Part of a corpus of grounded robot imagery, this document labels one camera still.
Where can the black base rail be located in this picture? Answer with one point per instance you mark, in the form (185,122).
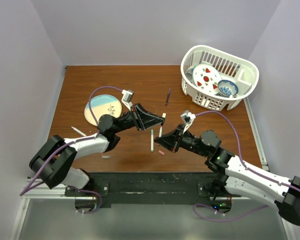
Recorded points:
(160,188)

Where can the round pastel plate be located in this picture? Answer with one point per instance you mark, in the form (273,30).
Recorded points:
(105,104)

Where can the strawberry pattern plate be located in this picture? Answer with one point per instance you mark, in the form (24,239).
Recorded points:
(206,78)

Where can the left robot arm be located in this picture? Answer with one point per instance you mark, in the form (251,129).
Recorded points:
(53,162)

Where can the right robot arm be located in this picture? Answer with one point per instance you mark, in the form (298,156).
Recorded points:
(236,176)

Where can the purple pen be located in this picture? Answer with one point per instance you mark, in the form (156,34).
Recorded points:
(168,97)

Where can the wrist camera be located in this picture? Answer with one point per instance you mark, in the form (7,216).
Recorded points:
(126,99)
(188,119)

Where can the blue and white bowl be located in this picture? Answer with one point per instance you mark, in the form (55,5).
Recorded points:
(227,88)

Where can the white marker with green end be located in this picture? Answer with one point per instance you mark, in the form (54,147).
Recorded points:
(152,140)

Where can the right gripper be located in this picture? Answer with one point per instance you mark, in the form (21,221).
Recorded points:
(170,141)

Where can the white pen at table edge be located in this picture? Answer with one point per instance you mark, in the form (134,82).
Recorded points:
(78,131)

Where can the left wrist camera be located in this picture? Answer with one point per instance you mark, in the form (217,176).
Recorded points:
(126,99)

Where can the small black-tipped white marker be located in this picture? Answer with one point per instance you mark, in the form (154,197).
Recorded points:
(160,131)

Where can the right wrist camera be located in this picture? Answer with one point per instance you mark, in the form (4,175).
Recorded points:
(188,119)

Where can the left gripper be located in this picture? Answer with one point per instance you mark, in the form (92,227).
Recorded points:
(145,119)

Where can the white plastic dish basket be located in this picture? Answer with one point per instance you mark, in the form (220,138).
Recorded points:
(242,72)

